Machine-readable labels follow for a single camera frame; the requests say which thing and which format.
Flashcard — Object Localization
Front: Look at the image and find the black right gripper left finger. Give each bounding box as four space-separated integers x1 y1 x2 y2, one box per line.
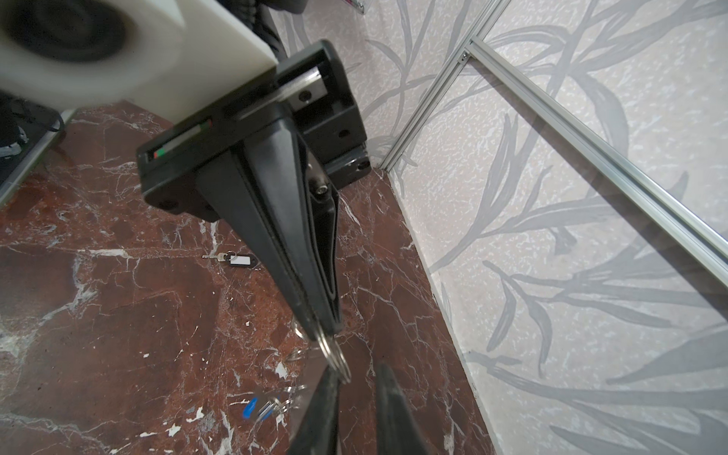
286 363 340 455

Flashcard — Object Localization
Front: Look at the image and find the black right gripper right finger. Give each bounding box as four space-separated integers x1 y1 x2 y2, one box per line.
375 363 431 455

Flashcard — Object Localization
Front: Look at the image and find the silver key blue tag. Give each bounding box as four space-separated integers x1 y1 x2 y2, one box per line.
242 395 281 424

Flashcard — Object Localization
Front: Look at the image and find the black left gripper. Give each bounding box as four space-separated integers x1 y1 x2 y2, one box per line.
136 40 372 340

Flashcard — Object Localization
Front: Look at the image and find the steel perforated key holder plate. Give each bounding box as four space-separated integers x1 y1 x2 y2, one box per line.
226 320 356 455

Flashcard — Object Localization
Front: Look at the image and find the silver key black tag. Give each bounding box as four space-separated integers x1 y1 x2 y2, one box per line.
202 251 260 269

